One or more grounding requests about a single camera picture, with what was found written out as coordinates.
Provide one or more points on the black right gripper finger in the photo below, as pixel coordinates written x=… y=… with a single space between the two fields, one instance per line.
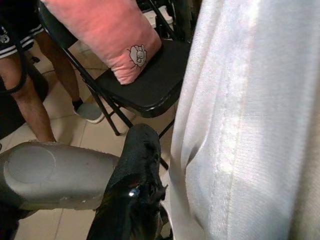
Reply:
x=135 y=175

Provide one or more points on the plain white t-shirt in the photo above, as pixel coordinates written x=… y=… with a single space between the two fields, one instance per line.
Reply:
x=250 y=125

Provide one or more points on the grey white sneaker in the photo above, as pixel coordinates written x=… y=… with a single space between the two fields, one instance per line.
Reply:
x=90 y=113

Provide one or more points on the black folding chair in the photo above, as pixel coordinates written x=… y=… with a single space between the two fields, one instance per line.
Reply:
x=150 y=87

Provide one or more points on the person's bare leg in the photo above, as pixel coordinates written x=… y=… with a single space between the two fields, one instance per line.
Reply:
x=30 y=107
x=62 y=70

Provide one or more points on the pink pillow with rabbit print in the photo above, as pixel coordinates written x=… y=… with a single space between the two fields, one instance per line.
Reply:
x=105 y=30

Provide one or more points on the black shorts with white stripes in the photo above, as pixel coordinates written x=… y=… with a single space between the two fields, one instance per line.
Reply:
x=10 y=42

